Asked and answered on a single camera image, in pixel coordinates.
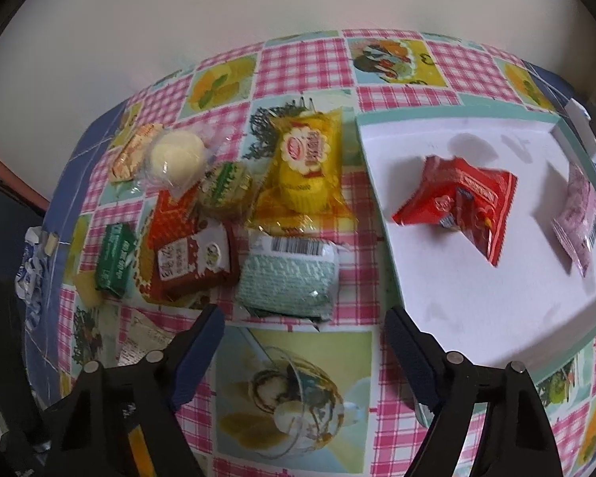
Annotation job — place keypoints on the brown wooden furniture edge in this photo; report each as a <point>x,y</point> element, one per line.
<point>7,179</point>

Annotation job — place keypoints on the cream orange biscuit packet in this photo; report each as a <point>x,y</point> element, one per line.
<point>131,151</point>

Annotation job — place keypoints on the mint green barcode packet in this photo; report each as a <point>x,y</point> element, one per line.
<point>290,278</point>

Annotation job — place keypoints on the pink checked printed tablecloth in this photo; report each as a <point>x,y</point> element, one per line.
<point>298,59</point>

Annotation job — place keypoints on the white tray with teal rim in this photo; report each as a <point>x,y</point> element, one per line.
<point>477,288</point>

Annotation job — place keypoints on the small pale yellow block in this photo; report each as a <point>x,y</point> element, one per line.
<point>50,243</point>

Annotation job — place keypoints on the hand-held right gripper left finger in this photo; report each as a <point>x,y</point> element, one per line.
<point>198,357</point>

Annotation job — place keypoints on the crumpled blue white wrapper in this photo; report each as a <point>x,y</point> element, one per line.
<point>30,273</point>

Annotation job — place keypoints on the yellow cupcake packet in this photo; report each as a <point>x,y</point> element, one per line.
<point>303,169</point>

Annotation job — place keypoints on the round green cookie packet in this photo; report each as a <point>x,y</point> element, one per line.
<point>226,191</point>

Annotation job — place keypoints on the red packet with white label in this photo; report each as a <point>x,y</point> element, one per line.
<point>188,258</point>

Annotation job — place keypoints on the small green snack packet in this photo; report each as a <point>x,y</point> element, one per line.
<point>114,261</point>

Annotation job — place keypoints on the red snack packet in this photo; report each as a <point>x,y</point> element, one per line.
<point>464,203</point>

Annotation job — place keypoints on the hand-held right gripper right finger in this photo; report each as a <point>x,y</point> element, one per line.
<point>411,357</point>

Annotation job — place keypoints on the white bun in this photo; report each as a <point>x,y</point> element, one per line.
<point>176,156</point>

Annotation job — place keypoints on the white plastic clip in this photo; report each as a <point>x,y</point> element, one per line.
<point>585,131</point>

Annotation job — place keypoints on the pink snack packet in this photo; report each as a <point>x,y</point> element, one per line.
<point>578,218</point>

